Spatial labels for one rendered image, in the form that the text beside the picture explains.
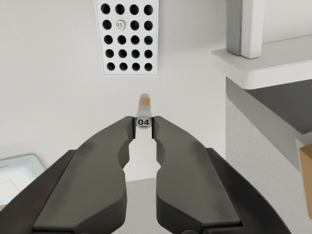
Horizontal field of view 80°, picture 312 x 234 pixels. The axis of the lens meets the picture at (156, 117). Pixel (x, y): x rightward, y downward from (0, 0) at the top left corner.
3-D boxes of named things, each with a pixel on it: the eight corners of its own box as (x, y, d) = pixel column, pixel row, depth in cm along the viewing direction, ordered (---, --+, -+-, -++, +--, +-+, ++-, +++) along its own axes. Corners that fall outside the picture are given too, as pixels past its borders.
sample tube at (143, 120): (151, 104, 18) (152, 130, 14) (138, 104, 18) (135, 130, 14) (152, 92, 17) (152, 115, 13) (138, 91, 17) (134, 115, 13)
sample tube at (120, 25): (127, 29, 29) (124, 30, 25) (119, 28, 29) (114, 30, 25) (127, 19, 28) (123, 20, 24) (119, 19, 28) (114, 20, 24)
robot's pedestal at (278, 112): (268, 87, 116) (431, 185, 49) (221, 107, 122) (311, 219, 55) (258, 41, 103) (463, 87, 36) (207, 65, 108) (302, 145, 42)
